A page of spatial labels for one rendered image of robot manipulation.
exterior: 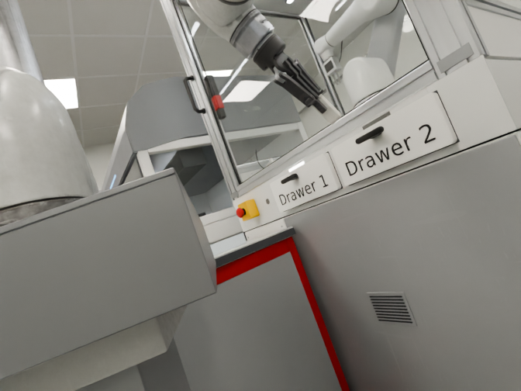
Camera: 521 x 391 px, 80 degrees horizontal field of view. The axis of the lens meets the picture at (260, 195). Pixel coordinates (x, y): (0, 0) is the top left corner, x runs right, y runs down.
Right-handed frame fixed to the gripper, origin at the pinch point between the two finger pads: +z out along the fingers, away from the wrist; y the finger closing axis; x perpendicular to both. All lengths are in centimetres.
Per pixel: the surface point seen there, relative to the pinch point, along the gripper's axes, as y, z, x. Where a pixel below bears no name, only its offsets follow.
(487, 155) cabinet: -8.4, 25.8, -19.0
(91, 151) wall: 214, -168, 391
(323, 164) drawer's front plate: 5.6, 11.5, 14.1
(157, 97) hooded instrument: 64, -60, 89
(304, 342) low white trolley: -21, 46, 49
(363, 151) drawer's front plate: 1.2, 14.0, 1.5
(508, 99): -4.0, 20.5, -26.4
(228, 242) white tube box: -6, 9, 54
